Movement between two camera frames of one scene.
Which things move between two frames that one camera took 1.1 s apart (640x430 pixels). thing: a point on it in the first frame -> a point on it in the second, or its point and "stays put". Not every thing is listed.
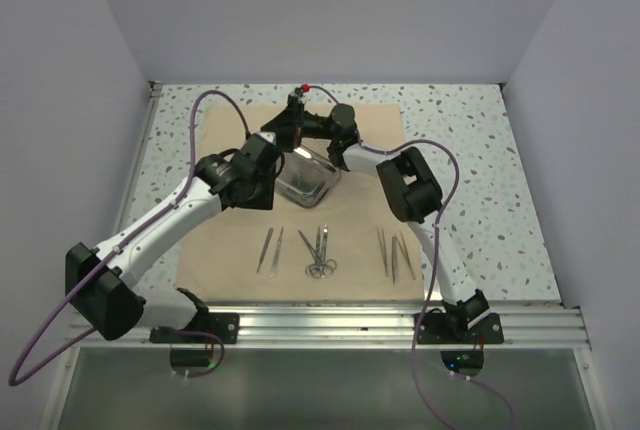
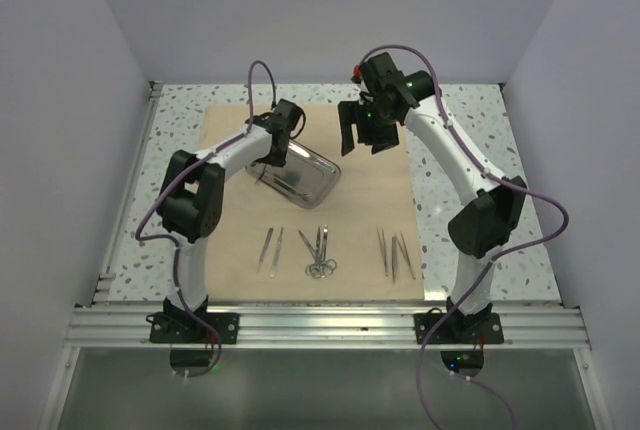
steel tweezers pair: (403, 247) stays put
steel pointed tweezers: (383, 249) stays put
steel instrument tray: (307, 177) stays put
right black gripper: (289, 125) -> (351, 112)
